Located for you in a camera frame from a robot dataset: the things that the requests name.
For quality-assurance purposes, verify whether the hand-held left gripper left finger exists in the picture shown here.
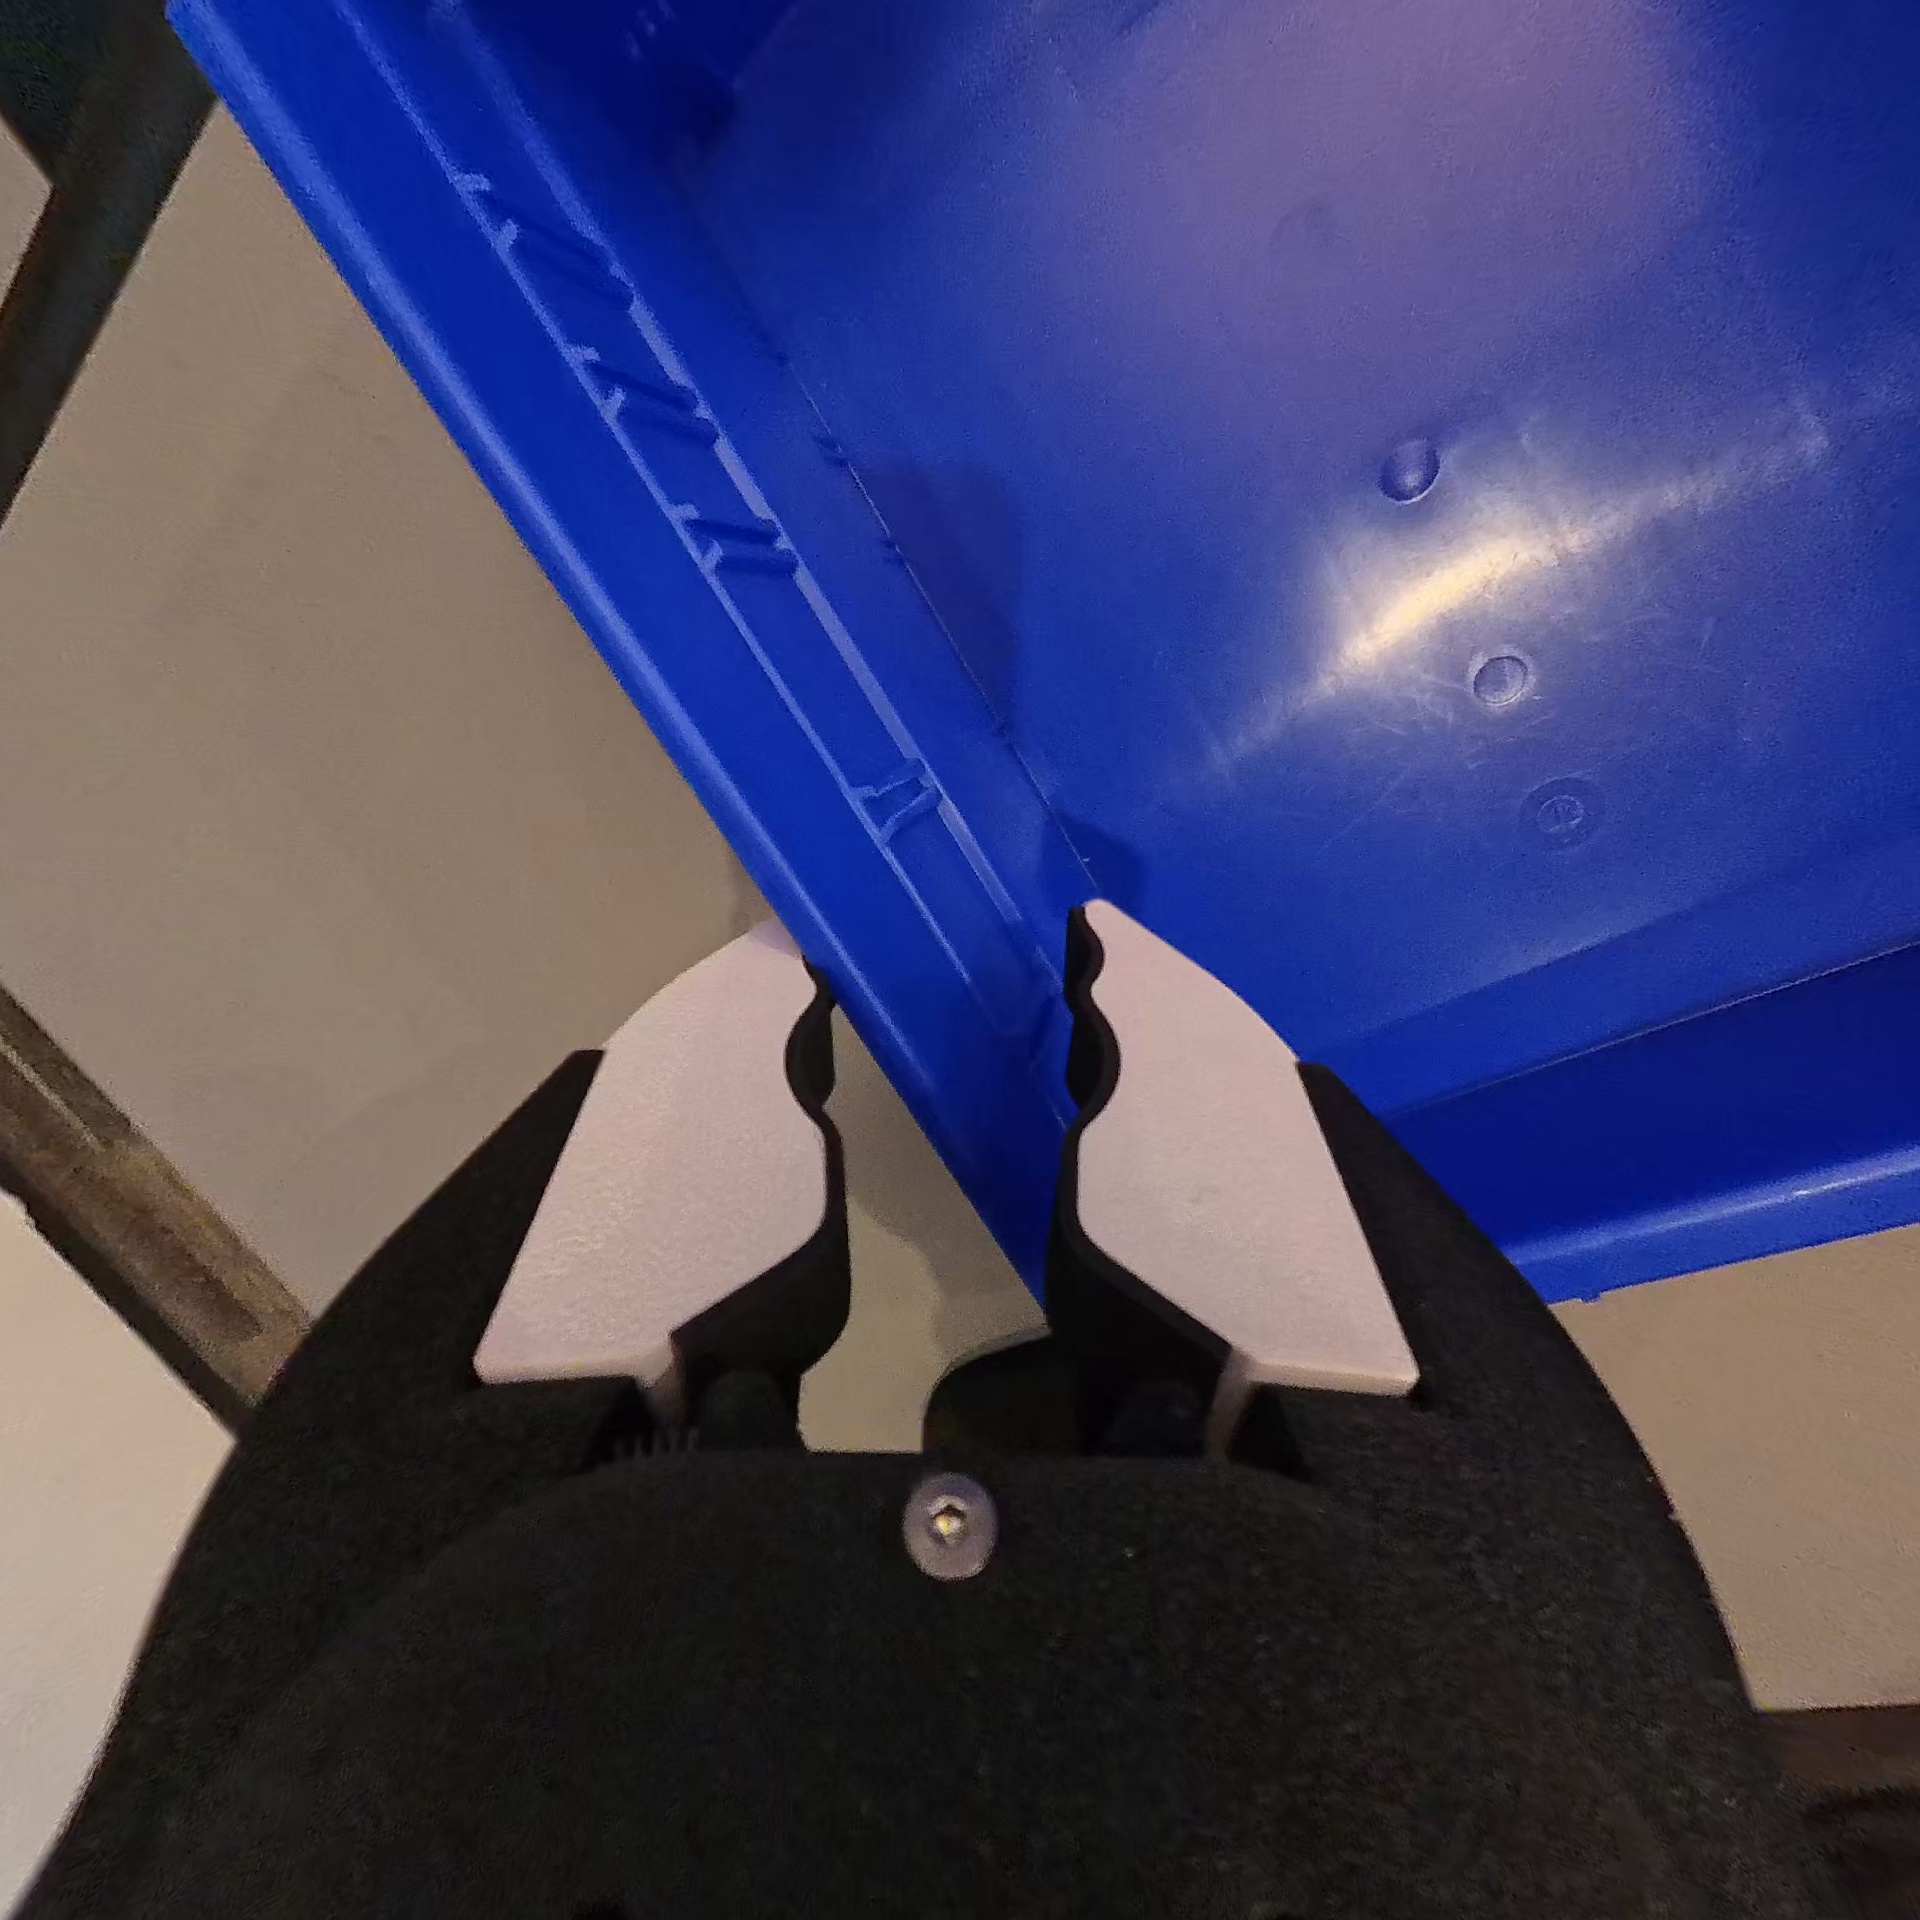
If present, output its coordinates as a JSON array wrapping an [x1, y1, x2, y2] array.
[[472, 919, 855, 1421]]

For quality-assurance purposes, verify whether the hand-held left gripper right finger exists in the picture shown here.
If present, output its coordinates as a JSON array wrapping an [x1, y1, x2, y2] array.
[[1043, 896, 1421, 1443]]

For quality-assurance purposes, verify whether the blue plastic storage bin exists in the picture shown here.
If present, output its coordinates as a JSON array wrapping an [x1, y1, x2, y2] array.
[[164, 0, 1920, 1306]]

